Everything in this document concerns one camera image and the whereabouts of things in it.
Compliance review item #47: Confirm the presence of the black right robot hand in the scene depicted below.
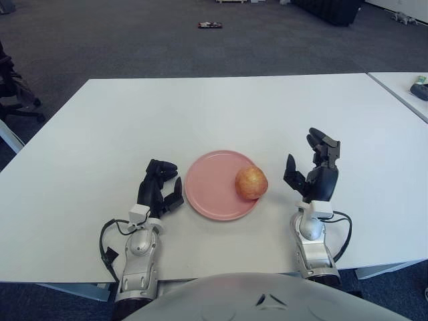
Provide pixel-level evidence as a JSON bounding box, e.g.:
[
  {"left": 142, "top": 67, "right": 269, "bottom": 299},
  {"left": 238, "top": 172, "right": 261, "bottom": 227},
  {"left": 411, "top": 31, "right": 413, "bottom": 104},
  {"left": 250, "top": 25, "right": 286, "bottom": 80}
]
[{"left": 283, "top": 126, "right": 342, "bottom": 203}]

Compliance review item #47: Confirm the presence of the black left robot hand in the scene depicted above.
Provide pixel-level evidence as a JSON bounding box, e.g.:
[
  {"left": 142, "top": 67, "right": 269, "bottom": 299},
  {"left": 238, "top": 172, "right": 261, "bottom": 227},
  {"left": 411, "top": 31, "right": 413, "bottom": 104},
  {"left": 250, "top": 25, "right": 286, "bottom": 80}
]
[{"left": 136, "top": 159, "right": 185, "bottom": 220}]

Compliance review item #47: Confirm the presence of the red yellow apple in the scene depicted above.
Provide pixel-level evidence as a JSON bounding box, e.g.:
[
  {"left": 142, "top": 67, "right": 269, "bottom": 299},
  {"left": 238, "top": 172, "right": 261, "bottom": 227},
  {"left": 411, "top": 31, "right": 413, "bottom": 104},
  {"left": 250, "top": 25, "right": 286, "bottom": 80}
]
[{"left": 234, "top": 166, "right": 269, "bottom": 201}]

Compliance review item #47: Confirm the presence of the pink round plate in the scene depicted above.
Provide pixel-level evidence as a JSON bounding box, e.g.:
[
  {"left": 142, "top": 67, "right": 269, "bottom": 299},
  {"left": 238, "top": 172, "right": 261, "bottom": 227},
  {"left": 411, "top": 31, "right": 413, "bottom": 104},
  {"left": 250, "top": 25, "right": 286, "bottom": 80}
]
[{"left": 184, "top": 150, "right": 263, "bottom": 221}]

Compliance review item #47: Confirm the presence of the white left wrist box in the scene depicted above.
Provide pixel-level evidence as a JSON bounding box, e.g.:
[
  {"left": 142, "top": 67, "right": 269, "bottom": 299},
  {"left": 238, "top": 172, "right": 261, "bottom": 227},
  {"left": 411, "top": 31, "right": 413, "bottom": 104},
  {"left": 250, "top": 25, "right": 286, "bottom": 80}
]
[{"left": 128, "top": 204, "right": 150, "bottom": 225}]

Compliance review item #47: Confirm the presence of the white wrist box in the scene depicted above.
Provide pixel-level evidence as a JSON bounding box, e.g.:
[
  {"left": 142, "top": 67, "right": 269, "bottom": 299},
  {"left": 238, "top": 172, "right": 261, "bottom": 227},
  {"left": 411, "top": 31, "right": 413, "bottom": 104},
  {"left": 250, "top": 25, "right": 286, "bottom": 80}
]
[
  {"left": 309, "top": 200, "right": 334, "bottom": 220},
  {"left": 128, "top": 204, "right": 150, "bottom": 225}
]

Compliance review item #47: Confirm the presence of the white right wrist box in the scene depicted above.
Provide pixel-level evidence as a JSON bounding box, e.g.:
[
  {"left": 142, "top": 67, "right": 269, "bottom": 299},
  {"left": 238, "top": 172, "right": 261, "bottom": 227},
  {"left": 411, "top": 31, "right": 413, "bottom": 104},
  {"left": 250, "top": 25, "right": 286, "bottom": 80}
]
[{"left": 309, "top": 200, "right": 334, "bottom": 220}]

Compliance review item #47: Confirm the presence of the white table support beam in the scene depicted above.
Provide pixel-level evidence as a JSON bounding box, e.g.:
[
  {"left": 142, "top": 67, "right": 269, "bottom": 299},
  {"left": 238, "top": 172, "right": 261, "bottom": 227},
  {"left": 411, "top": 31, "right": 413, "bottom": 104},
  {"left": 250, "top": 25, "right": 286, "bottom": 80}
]
[
  {"left": 35, "top": 282, "right": 113, "bottom": 302},
  {"left": 354, "top": 260, "right": 417, "bottom": 280}
]

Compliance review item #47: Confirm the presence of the teal object on side table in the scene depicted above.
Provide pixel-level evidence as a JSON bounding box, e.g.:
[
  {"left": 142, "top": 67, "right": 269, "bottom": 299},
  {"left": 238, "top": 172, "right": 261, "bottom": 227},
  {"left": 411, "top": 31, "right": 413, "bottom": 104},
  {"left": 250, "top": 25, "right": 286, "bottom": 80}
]
[{"left": 410, "top": 83, "right": 428, "bottom": 101}]

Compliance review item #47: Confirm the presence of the grey robot torso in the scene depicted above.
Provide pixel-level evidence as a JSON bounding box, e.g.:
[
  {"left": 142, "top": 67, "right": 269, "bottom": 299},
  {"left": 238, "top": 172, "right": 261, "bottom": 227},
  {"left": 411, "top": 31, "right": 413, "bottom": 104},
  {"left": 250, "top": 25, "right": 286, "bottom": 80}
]
[{"left": 125, "top": 272, "right": 415, "bottom": 321}]

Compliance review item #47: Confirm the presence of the white slanted panel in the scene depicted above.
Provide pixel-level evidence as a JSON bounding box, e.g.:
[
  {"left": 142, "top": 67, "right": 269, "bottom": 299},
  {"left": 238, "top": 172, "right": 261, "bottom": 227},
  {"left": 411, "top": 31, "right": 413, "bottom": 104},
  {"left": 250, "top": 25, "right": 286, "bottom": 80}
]
[{"left": 0, "top": 118, "right": 25, "bottom": 154}]

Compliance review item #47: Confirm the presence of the black cabinet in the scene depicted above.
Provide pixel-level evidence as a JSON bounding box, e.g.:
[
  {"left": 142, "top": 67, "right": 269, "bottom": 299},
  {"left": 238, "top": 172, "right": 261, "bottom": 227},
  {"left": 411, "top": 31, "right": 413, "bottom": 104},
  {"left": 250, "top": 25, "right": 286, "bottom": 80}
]
[{"left": 292, "top": 0, "right": 364, "bottom": 27}]

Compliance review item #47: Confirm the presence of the black office chair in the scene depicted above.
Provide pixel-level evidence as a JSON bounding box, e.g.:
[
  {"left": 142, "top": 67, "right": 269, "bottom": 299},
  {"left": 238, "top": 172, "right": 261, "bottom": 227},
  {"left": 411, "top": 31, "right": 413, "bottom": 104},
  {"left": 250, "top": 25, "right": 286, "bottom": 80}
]
[{"left": 0, "top": 41, "right": 46, "bottom": 123}]

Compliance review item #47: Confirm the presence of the small grey quadruped robot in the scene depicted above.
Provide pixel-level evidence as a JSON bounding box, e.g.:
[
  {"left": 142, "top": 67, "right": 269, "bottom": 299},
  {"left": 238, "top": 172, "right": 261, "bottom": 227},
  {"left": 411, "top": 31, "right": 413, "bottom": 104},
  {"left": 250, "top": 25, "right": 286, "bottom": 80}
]
[{"left": 391, "top": 11, "right": 419, "bottom": 24}]

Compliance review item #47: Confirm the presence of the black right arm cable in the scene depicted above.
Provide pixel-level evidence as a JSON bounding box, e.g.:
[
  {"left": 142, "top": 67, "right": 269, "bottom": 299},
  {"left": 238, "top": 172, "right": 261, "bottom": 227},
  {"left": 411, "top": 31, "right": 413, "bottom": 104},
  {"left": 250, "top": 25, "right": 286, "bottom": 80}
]
[{"left": 320, "top": 210, "right": 353, "bottom": 261}]

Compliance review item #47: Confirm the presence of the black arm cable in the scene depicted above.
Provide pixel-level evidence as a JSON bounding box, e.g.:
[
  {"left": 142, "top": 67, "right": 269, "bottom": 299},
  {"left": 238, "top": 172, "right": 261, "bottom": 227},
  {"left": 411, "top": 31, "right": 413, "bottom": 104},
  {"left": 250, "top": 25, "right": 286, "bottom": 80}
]
[
  {"left": 320, "top": 210, "right": 353, "bottom": 261},
  {"left": 98, "top": 219, "right": 133, "bottom": 284}
]

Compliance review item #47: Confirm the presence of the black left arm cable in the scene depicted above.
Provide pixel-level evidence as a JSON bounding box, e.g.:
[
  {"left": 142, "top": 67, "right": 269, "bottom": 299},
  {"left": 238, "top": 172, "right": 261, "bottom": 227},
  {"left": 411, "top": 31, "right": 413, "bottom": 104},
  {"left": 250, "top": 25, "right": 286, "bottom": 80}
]
[{"left": 98, "top": 219, "right": 133, "bottom": 284}]

